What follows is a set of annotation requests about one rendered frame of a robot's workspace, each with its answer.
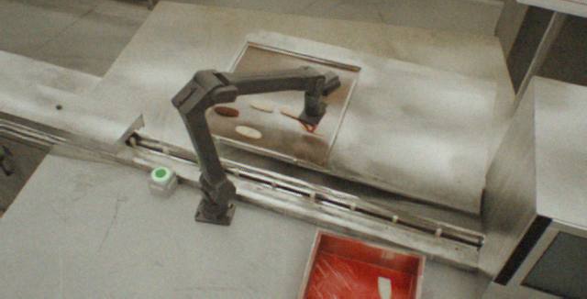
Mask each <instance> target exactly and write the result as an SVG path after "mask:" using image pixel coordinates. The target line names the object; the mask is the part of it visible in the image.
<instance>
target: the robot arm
mask: <svg viewBox="0 0 587 299"><path fill-rule="evenodd" d="M340 87H341V81H340V80H339V76H338V75H337V74H335V73H333V72H332V71H331V70H329V71H327V72H326V73H324V74H321V73H320V72H319V71H318V70H317V69H315V68H313V67H312V66H310V65H300V67H294V68H292V69H288V70H272V71H258V72H242V73H228V72H218V71H217V69H202V70H200V71H198V72H196V73H195V74H194V77H192V78H191V79H190V80H189V81H188V82H187V83H186V85H185V86H184V87H183V88H182V89H181V91H180V92H179V93H178V94H177V95H175V96H174V97H173V99H171V103H172V104H173V106H174V107H176V108H177V109H178V113H179V115H180V117H181V118H182V120H183V123H184V125H185V128H186V131H187V134H188V136H189V139H190V141H191V143H192V146H193V148H194V151H195V154H196V156H197V159H198V160H199V163H200V166H201V167H200V170H201V175H200V177H199V183H200V184H202V186H203V187H202V188H201V190H200V192H201V196H202V197H203V198H202V199H201V200H200V203H199V206H198V207H197V211H196V214H195V216H194V218H195V221H196V222H202V223H208V224H216V225H222V226H229V225H230V223H231V220H232V217H233V214H234V211H236V203H233V202H229V201H230V200H231V199H232V198H233V197H234V195H235V194H236V193H237V190H238V189H237V186H235V185H234V184H233V183H232V182H231V181H230V180H229V179H228V178H227V176H226V173H225V171H224V168H223V166H222V164H221V161H220V159H219V156H218V153H217V150H216V147H215V143H214V141H213V138H212V135H211V132H210V128H209V126H208V123H207V120H206V116H205V111H206V109H208V108H209V107H211V106H213V105H216V104H226V103H234V102H235V100H237V98H238V96H243V95H252V94H270V93H280V92H281V91H290V90H297V91H305V108H304V109H303V112H302V113H301V115H300V116H299V117H298V120H299V122H300V123H301V124H302V125H304V126H305V128H306V129H307V132H308V133H310V134H312V133H313V132H314V129H316V128H317V127H318V125H319V123H320V121H321V120H322V118H323V117H324V116H325V114H326V113H327V110H326V108H327V104H326V103H324V102H322V95H323V96H325V97H327V96H329V95H330V94H332V93H334V91H336V90H337V89H338V88H340ZM308 126H310V127H311V129H309V127H308Z"/></svg>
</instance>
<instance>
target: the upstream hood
mask: <svg viewBox="0 0 587 299"><path fill-rule="evenodd" d="M142 117H143V116H142V114H141V113H138V112H135V111H131V110H128V109H125V107H121V106H117V105H111V104H108V103H105V102H101V101H98V100H94V99H91V98H87V97H84V96H80V95H78V94H71V93H68V92H63V91H61V90H57V89H54V88H50V87H48V86H44V85H41V84H37V83H32V82H29V81H24V79H20V78H17V77H14V76H11V75H7V74H4V73H0V119H3V120H5V121H9V122H12V123H15V124H18V125H20V126H24V127H27V128H29V129H33V130H37V131H39V132H42V133H45V134H49V135H52V136H54V137H57V138H63V139H66V140H69V141H73V142H76V143H79V144H82V145H84V146H88V147H91V148H94V149H96V150H101V151H103V152H106V153H109V154H113V155H116V156H117V154H118V153H119V152H120V151H121V150H122V149H123V148H124V146H126V145H127V144H126V140H127V139H128V138H129V137H130V136H131V135H132V134H133V132H134V131H135V130H136V129H137V132H138V131H139V129H140V128H141V127H145V126H144V122H143V119H142Z"/></svg>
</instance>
